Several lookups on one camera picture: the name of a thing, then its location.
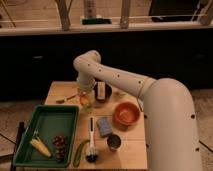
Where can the orange bowl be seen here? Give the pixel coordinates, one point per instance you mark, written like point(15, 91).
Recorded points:
point(126, 113)

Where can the grey folded cloth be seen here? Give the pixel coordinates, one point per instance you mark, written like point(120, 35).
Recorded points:
point(140, 104)

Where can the dark red grapes bunch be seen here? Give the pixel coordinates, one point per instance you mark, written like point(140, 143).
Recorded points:
point(60, 143)

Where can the green chili pepper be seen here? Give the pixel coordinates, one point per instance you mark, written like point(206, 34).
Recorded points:
point(77, 157)

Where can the green plastic cup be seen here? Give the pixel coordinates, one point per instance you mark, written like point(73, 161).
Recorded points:
point(87, 109)

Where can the green brush on shelf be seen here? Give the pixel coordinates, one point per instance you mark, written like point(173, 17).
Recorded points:
point(92, 21)

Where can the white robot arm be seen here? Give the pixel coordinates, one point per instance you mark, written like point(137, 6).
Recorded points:
point(170, 127)

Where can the green plastic tray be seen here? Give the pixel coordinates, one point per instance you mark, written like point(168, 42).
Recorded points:
point(47, 121)

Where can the dark bowl with wooden block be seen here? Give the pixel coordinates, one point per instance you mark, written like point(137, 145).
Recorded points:
point(102, 92)

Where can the white paper cup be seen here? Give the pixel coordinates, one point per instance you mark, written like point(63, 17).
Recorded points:
point(120, 93)

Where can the yellow corn cob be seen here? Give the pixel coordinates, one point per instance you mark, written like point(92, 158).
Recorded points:
point(41, 147)

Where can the blue sponge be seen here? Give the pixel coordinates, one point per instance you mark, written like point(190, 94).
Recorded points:
point(104, 127)

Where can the wooden spoon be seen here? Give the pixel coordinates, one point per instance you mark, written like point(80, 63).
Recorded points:
point(61, 101)

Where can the small metal cup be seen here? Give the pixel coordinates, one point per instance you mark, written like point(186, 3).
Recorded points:
point(113, 142)

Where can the orange apple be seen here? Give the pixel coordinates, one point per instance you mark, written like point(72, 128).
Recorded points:
point(84, 100)

